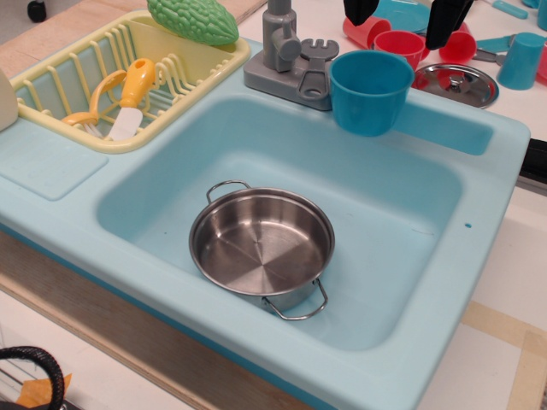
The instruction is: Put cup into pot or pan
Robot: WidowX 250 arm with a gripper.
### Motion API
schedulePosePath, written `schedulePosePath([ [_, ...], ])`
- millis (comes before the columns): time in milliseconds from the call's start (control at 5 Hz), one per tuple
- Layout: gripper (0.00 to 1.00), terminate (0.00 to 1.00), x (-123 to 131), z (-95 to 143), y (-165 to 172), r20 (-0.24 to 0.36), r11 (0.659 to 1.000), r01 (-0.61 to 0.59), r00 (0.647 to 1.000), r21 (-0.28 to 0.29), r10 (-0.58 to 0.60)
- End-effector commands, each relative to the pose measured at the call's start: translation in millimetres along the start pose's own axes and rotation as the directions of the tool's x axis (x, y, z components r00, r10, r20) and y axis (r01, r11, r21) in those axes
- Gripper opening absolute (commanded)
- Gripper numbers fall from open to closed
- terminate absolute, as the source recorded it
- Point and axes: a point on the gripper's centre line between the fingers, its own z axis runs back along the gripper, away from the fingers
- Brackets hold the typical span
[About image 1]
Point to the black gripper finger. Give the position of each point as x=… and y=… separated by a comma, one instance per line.
x=358, y=11
x=446, y=16

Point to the pink cup left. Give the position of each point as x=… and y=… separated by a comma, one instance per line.
x=364, y=34

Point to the pink cup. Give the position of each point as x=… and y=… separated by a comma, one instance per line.
x=460, y=48
x=364, y=34
x=406, y=44

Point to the pink cup right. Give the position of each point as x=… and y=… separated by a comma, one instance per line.
x=460, y=48

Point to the pink cup middle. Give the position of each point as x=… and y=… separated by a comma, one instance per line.
x=406, y=44

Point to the steel pot lid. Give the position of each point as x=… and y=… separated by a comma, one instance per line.
x=458, y=83

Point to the blue plastic cup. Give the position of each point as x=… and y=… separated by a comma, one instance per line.
x=368, y=90

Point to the blue cup right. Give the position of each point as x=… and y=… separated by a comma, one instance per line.
x=521, y=63

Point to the stainless steel pan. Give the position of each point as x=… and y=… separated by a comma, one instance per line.
x=265, y=245

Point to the blue plastic plate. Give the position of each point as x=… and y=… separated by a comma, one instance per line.
x=408, y=16

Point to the blue toy utensil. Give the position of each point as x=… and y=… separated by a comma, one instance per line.
x=496, y=45

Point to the grey toy faucet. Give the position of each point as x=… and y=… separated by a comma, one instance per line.
x=288, y=67

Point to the green toy bitter gourd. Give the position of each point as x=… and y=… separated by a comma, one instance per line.
x=204, y=22

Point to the light blue toy sink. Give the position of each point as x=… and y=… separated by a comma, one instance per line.
x=341, y=264

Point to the orange toy spoon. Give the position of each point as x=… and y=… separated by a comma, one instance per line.
x=91, y=116

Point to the yellow dish rack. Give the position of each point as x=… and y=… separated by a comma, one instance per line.
x=116, y=89

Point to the black caster wheel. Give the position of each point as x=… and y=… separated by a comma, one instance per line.
x=36, y=11

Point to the yellow handled toy knife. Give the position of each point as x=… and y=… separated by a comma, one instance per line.
x=140, y=77

